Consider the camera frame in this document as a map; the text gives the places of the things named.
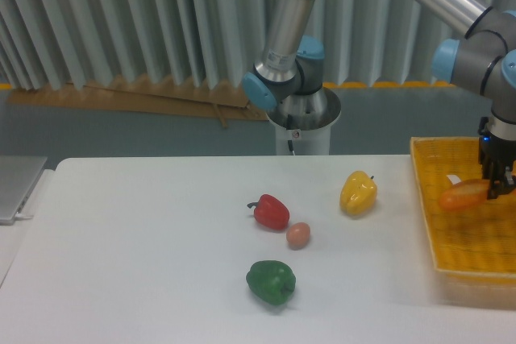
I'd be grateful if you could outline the green toy bell pepper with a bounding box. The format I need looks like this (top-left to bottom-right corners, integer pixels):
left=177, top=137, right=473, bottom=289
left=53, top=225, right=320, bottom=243
left=246, top=260, right=297, bottom=306

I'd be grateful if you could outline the silver laptop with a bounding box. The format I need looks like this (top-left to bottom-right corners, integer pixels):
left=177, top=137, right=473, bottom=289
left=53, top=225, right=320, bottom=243
left=0, top=155, right=47, bottom=226

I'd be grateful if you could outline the grey pleated curtain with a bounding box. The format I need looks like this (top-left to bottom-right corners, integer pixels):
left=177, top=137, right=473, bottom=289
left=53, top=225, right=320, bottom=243
left=0, top=0, right=516, bottom=91

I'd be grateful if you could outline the brown cardboard sheet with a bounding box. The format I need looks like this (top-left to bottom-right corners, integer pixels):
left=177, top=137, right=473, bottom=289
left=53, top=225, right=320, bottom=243
left=8, top=77, right=267, bottom=128

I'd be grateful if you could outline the yellow toy bell pepper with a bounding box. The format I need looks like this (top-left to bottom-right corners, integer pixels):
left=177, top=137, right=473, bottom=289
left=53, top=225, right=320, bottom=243
left=339, top=171, right=377, bottom=216

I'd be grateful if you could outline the red toy bell pepper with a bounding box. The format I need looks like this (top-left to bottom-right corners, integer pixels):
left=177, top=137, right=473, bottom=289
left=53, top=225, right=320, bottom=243
left=247, top=194, right=290, bottom=230

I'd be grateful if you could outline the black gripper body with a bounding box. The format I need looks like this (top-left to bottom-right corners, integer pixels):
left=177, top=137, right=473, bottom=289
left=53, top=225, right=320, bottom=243
left=478, top=116, right=515, bottom=174

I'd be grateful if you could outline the brown toy egg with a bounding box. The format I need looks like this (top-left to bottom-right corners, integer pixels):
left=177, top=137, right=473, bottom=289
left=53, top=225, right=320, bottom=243
left=285, top=222, right=311, bottom=250

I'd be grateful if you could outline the orange toy baguette bread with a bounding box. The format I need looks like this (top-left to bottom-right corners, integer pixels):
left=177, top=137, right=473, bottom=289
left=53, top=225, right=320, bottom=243
left=438, top=179, right=489, bottom=212

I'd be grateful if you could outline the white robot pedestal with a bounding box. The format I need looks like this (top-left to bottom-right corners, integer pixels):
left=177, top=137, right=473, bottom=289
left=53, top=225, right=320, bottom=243
left=267, top=88, right=341, bottom=155

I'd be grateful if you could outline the yellow woven basket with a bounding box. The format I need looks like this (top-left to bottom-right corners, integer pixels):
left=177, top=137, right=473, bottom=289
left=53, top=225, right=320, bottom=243
left=410, top=137, right=515, bottom=283

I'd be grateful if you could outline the white paper label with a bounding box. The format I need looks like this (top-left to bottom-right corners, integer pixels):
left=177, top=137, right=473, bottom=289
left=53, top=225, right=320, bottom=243
left=447, top=174, right=462, bottom=185

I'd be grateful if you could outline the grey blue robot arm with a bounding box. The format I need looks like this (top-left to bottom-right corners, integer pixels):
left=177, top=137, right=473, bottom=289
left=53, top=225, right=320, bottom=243
left=242, top=0, right=515, bottom=199

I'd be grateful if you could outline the white charger cable plug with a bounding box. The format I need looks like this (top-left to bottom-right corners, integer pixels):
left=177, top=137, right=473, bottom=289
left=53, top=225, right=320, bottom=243
left=15, top=213, right=34, bottom=221

